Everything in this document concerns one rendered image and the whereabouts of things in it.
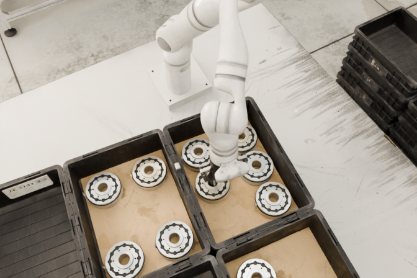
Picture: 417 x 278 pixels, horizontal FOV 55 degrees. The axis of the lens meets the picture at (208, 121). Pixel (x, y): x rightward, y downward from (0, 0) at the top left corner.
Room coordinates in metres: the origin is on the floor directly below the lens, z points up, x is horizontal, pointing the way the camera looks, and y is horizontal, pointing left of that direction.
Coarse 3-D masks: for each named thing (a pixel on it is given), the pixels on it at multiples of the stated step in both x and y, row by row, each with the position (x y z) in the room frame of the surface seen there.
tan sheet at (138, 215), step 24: (120, 168) 0.56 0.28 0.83; (168, 168) 0.55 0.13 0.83; (144, 192) 0.48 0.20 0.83; (168, 192) 0.47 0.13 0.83; (96, 216) 0.41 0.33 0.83; (120, 216) 0.41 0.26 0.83; (144, 216) 0.40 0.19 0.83; (168, 216) 0.40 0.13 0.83; (120, 240) 0.34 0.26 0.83; (144, 240) 0.33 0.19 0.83
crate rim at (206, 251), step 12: (156, 132) 0.62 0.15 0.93; (120, 144) 0.59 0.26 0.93; (84, 156) 0.55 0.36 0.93; (168, 156) 0.54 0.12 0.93; (180, 180) 0.47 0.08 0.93; (72, 192) 0.45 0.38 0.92; (72, 204) 0.41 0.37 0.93; (192, 204) 0.39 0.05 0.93; (192, 216) 0.36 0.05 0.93; (84, 240) 0.31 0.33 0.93; (204, 240) 0.30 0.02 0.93; (84, 252) 0.28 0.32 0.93; (204, 252) 0.27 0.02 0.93; (168, 264) 0.24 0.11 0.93; (180, 264) 0.24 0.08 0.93; (144, 276) 0.22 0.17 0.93; (156, 276) 0.22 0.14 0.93
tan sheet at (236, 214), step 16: (176, 144) 0.64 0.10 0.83; (256, 144) 0.63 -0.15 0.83; (192, 176) 0.52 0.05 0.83; (240, 176) 0.52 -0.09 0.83; (272, 176) 0.51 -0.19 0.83; (240, 192) 0.46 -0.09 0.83; (208, 208) 0.42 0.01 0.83; (224, 208) 0.42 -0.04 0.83; (240, 208) 0.41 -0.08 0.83; (208, 224) 0.37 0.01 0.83; (224, 224) 0.37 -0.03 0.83; (240, 224) 0.37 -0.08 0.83; (256, 224) 0.37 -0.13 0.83; (224, 240) 0.32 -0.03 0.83
